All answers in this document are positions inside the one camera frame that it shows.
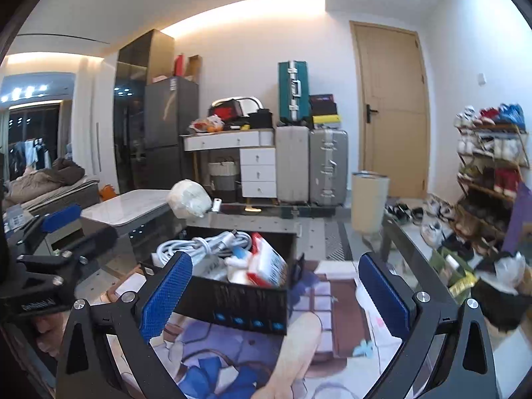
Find purple bag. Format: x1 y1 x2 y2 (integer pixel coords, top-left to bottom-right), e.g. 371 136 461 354
501 183 532 258

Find black handbag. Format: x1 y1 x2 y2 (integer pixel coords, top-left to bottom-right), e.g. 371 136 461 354
248 109 274 130

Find hanging clothes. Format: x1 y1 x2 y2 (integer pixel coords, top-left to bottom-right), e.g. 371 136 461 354
8 136 53 175

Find wooden door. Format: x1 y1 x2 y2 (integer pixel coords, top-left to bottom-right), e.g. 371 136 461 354
349 21 431 200

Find black flat box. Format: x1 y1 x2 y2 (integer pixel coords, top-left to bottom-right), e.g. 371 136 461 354
310 94 337 116

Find white power adapter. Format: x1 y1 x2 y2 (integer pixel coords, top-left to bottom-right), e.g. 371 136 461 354
225 255 255 284

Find black storage box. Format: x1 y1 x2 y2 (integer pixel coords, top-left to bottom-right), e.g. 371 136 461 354
139 226 306 336

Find bag of fruit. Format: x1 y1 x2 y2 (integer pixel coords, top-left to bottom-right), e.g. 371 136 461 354
190 115 225 135

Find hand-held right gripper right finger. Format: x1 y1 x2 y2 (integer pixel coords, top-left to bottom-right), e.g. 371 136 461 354
357 253 499 399

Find grey white laundry basket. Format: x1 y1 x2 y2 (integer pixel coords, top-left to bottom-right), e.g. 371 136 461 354
208 160 241 203

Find yellow black box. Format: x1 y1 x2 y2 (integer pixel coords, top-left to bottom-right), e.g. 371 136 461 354
312 114 342 130

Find red white packet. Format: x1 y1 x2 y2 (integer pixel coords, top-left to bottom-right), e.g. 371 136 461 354
245 233 288 287

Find teal suitcase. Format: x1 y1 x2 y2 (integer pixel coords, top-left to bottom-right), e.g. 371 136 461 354
278 61 310 126

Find flat cardboard pieces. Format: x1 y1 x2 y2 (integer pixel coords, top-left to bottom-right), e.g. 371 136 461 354
152 54 203 84

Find grey fridge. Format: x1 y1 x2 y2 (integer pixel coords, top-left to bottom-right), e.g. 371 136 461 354
143 77 200 194

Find beige trash bin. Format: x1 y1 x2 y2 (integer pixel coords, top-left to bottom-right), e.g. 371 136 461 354
351 172 390 234

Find crumpled white plastic bag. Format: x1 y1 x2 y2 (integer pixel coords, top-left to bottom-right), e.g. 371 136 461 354
477 251 527 297

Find white grey box appliance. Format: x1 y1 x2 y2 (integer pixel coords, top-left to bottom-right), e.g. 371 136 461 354
81 189 176 237

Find beige suitcase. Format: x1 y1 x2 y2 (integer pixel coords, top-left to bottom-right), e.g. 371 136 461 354
275 126 311 204

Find white curved chair back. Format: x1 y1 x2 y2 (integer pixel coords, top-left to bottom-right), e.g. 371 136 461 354
226 96 267 114

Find dark tall cabinet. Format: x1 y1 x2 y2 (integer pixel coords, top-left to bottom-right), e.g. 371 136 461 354
114 29 176 194

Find white cable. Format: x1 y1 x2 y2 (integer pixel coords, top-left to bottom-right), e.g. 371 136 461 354
156 229 254 267

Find pile of loose shoes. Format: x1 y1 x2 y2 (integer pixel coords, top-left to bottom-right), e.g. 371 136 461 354
384 193 458 247

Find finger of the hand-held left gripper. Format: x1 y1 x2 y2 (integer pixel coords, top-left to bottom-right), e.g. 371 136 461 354
8 203 82 255
17 226 119 276

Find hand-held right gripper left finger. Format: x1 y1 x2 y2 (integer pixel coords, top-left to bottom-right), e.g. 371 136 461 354
56 251 194 399

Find green box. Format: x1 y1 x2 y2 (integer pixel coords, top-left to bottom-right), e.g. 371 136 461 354
428 247 478 297

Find wooden shoe rack with shoes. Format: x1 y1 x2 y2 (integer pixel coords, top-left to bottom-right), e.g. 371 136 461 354
452 103 530 258

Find silver suitcase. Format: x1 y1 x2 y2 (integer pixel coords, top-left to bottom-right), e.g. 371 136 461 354
309 128 349 207

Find bed with brown duvet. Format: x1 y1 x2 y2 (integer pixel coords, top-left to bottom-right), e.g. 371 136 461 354
0 158 101 217

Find printed desk mat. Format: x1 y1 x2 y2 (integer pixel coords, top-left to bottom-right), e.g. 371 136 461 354
25 258 405 399

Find red black bag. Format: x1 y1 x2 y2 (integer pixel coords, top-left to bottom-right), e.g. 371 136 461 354
208 99 250 128

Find white desk with drawers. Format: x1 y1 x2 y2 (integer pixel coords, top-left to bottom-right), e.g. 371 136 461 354
180 129 277 200

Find white plastic bag bundle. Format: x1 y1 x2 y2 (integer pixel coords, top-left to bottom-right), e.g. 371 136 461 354
167 180 212 219

